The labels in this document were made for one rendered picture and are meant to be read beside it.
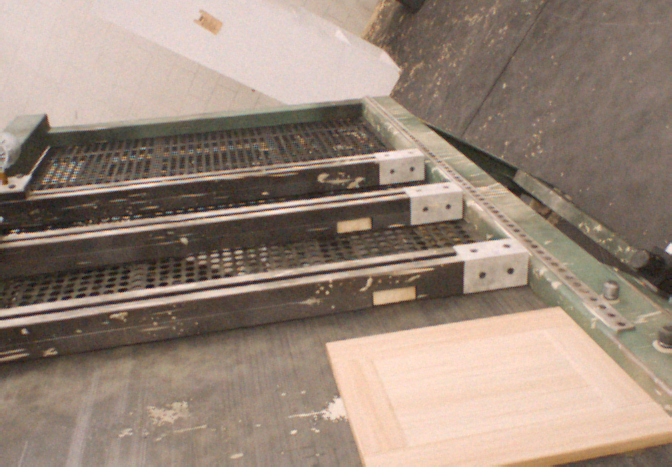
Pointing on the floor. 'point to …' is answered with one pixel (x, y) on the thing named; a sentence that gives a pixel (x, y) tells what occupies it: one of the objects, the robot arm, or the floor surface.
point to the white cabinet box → (244, 31)
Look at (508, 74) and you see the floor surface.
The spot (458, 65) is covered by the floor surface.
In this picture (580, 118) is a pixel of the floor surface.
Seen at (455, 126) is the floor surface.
